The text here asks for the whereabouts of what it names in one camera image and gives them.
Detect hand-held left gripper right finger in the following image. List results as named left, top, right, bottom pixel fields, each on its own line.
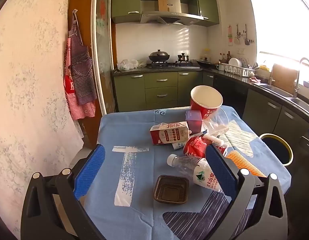
left=205, top=144, right=289, bottom=240

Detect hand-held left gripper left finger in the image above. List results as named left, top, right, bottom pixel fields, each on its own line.
left=21, top=144, right=106, bottom=240

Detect crushed red soda can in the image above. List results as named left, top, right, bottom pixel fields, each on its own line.
left=183, top=136, right=212, bottom=158

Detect clear plastic cup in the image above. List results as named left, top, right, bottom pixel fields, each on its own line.
left=203, top=107, right=230, bottom=137

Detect yellow-rimmed dark bin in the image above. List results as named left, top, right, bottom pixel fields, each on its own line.
left=259, top=133, right=294, bottom=166

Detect clear plastic water bottle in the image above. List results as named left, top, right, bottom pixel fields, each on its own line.
left=167, top=154, right=222, bottom=193

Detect white toothpaste tube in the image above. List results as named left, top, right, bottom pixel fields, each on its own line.
left=203, top=133, right=229, bottom=155

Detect black plastic tray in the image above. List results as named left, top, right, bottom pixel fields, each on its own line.
left=154, top=175, right=190, bottom=205

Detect purple cardboard box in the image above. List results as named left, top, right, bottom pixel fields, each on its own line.
left=186, top=109, right=203, bottom=133

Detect blue printed tablecloth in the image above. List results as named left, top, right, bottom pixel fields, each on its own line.
left=79, top=105, right=291, bottom=240

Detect red paper bucket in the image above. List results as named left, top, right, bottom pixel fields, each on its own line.
left=190, top=85, right=223, bottom=120

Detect red white milk carton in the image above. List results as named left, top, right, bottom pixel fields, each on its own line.
left=150, top=121, right=190, bottom=145

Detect red checked apron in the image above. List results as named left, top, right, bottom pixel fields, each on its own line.
left=63, top=37, right=96, bottom=120

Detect black built-in appliance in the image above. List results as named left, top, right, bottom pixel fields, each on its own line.
left=213, top=74, right=247, bottom=117

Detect steel kitchen sink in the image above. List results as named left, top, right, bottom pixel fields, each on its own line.
left=260, top=84, right=309, bottom=105

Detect white dish rack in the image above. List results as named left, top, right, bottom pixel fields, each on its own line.
left=223, top=64, right=255, bottom=77

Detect purple checked apron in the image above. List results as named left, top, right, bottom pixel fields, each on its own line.
left=68, top=9, right=97, bottom=105

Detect green base cabinets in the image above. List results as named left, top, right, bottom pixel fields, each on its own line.
left=113, top=70, right=309, bottom=155

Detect white plastic bag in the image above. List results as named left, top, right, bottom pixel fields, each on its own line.
left=117, top=59, right=146, bottom=70

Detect row of sauce bottles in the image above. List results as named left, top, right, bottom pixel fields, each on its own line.
left=219, top=51, right=232, bottom=64

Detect wooden cutting board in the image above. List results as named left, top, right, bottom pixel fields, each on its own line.
left=272, top=63, right=299, bottom=93

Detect black gas stove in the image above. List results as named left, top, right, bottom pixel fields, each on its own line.
left=146, top=61, right=200, bottom=69

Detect tall steel kitchen faucet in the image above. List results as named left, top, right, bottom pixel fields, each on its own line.
left=293, top=57, right=309, bottom=98

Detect black wok with lid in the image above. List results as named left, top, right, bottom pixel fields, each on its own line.
left=148, top=49, right=170, bottom=62

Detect hanging metal spatula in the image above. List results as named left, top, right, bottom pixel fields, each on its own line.
left=243, top=24, right=251, bottom=46

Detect steel range hood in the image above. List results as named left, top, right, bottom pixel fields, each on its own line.
left=139, top=0, right=204, bottom=25

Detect green wall cabinets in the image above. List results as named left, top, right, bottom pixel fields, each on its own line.
left=111, top=0, right=220, bottom=27

